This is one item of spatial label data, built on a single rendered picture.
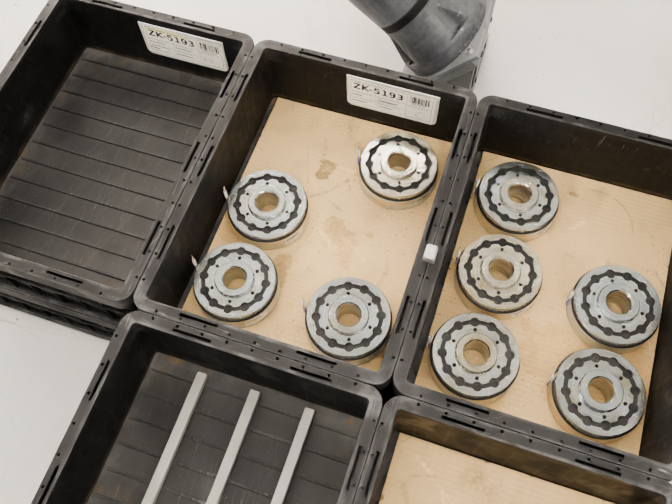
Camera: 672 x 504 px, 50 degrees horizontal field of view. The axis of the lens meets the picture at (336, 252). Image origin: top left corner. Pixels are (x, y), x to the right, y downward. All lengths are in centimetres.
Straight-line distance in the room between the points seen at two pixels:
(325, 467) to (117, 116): 57
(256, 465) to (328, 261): 26
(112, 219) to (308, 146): 28
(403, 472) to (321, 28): 78
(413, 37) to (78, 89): 49
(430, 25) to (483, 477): 63
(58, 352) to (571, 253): 71
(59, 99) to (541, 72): 76
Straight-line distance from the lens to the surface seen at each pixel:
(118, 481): 89
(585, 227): 99
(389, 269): 92
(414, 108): 98
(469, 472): 86
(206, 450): 87
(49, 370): 110
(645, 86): 132
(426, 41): 112
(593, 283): 92
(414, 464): 86
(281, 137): 102
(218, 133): 92
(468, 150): 90
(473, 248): 91
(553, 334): 92
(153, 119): 108
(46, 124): 112
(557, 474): 84
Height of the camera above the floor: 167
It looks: 65 degrees down
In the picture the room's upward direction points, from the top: 4 degrees counter-clockwise
